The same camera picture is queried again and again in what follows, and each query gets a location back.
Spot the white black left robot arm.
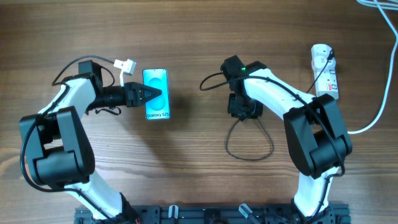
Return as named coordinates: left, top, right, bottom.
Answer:
left=19, top=55, right=162, bottom=223

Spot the black charging cable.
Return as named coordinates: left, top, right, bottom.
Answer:
left=225, top=49, right=335, bottom=162

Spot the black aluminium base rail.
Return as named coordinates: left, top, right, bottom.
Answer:
left=73, top=203, right=352, bottom=224

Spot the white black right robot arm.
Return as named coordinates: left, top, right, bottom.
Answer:
left=220, top=55, right=353, bottom=223

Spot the white power strip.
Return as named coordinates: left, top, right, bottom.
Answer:
left=313, top=58, right=340, bottom=100

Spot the white power strip cord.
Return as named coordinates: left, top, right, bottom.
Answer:
left=347, top=0, right=398, bottom=135

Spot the blue screen smartphone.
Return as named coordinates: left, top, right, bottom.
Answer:
left=142, top=68, right=170, bottom=120

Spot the white charger adapter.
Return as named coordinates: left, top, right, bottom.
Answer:
left=311, top=44, right=336, bottom=72

